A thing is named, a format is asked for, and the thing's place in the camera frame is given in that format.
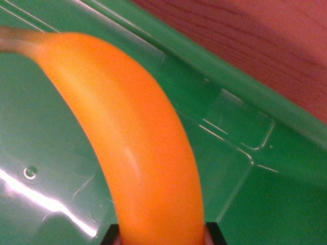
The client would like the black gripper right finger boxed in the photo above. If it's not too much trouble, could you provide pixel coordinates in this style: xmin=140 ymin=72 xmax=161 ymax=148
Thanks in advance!
xmin=204 ymin=222 xmax=227 ymax=245

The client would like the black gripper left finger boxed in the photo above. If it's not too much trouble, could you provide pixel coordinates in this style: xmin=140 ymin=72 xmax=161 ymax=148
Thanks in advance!
xmin=100 ymin=224 xmax=123 ymax=245

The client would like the yellow plastic banana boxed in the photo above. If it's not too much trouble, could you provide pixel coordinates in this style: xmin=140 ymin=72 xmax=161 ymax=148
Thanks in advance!
xmin=0 ymin=25 xmax=206 ymax=245

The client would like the green plastic bin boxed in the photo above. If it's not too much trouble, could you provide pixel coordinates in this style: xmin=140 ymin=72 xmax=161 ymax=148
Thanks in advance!
xmin=0 ymin=0 xmax=327 ymax=245

